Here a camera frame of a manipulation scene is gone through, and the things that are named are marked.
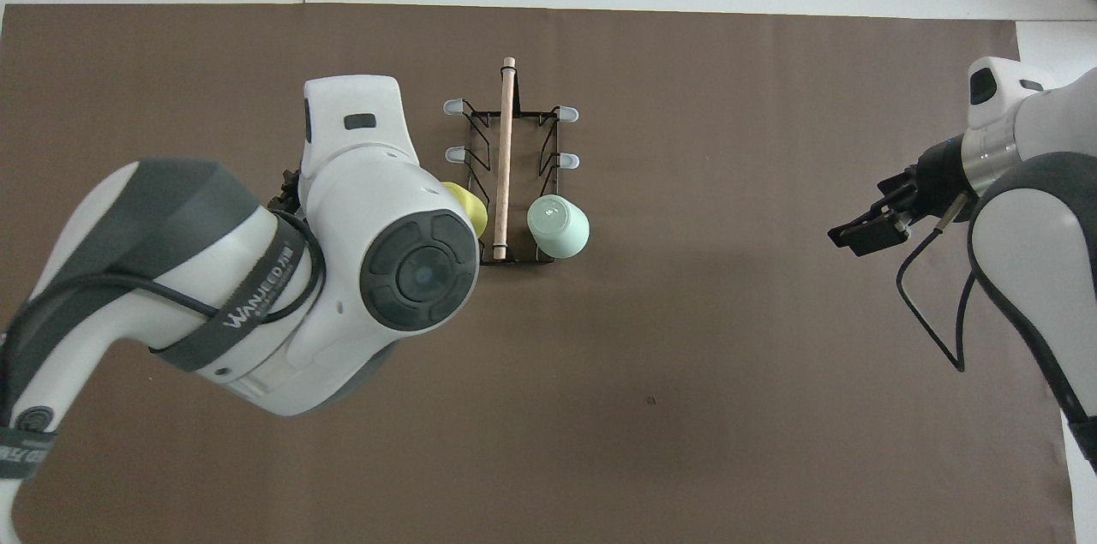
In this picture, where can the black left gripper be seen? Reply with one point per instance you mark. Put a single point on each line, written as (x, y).
(291, 194)

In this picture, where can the yellow plastic cup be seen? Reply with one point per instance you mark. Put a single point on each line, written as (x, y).
(470, 210)

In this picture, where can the pale green plastic cup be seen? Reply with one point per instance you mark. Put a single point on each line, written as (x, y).
(561, 227)

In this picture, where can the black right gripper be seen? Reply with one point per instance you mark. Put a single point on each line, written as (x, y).
(938, 176)

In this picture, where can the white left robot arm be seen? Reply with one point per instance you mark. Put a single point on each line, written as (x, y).
(257, 313)

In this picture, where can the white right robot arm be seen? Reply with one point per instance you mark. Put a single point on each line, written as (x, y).
(1028, 253)

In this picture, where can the brown paper table mat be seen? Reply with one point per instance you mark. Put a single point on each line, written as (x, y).
(600, 398)

